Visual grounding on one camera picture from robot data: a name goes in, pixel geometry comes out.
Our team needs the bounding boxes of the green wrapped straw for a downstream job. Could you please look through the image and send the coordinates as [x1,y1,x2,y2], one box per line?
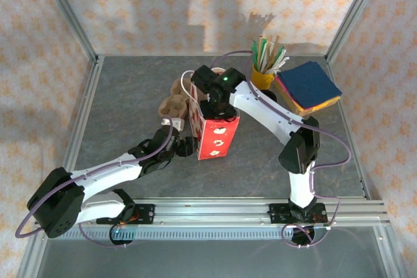
[259,38,268,68]
[251,40,261,66]

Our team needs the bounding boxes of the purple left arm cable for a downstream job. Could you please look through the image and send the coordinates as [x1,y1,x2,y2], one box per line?
[15,123,173,249]

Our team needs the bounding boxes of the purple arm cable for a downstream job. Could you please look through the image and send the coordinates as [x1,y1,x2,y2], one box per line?
[210,49,352,249]
[15,123,173,249]

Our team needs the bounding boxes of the pink paper napkin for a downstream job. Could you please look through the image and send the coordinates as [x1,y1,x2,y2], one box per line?
[278,77,315,111]

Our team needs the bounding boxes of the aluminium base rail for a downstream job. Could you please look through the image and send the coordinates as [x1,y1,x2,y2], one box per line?
[34,197,390,227]

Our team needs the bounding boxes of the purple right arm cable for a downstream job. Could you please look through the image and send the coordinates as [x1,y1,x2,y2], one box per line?
[210,49,352,249]

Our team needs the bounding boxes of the aluminium side rail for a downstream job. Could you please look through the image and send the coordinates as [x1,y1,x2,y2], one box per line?
[324,58,371,200]
[60,58,105,174]

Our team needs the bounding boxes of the brown pulp cup carrier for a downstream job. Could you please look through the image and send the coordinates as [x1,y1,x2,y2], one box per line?
[158,77,193,119]

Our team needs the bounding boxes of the yellow straw holder cup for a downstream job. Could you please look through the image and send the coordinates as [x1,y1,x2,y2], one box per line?
[250,63,276,90]

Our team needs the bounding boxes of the red and white paper bag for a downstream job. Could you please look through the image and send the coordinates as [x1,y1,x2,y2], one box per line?
[180,68,241,161]

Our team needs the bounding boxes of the aluminium frame post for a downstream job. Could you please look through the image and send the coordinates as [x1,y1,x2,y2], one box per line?
[324,0,388,64]
[35,0,98,63]

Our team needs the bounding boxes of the grey slotted cable duct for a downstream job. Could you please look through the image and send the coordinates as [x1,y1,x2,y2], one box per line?
[48,227,312,242]

